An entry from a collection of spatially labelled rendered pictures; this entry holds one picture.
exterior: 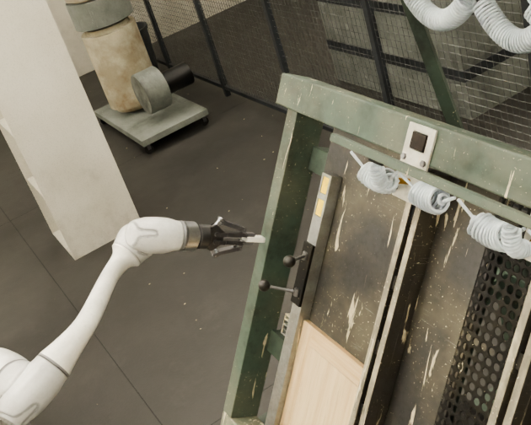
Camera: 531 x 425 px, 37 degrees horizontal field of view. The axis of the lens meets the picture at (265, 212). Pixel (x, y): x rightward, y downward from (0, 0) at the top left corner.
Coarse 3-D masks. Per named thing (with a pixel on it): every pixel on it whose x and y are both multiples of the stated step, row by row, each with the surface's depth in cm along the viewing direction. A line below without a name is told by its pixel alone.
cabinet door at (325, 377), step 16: (304, 320) 248; (304, 336) 248; (320, 336) 241; (304, 352) 247; (320, 352) 240; (336, 352) 233; (304, 368) 247; (320, 368) 240; (336, 368) 233; (352, 368) 227; (304, 384) 247; (320, 384) 240; (336, 384) 233; (352, 384) 227; (288, 400) 254; (304, 400) 247; (320, 400) 240; (336, 400) 233; (352, 400) 226; (288, 416) 253; (304, 416) 246; (320, 416) 239; (336, 416) 232
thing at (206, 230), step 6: (204, 228) 238; (210, 228) 240; (216, 228) 241; (204, 234) 237; (210, 234) 238; (204, 240) 237; (210, 240) 238; (222, 240) 244; (198, 246) 238; (204, 246) 239; (210, 246) 242; (216, 246) 243
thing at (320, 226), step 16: (336, 176) 237; (320, 192) 240; (336, 192) 239; (320, 224) 240; (320, 240) 242; (320, 256) 244; (304, 304) 247; (288, 320) 252; (288, 336) 252; (288, 352) 251; (288, 368) 252; (288, 384) 254; (272, 400) 258; (272, 416) 257
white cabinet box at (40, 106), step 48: (0, 0) 519; (0, 48) 528; (48, 48) 544; (0, 96) 538; (48, 96) 554; (48, 144) 564; (96, 144) 582; (48, 192) 575; (96, 192) 594; (96, 240) 606
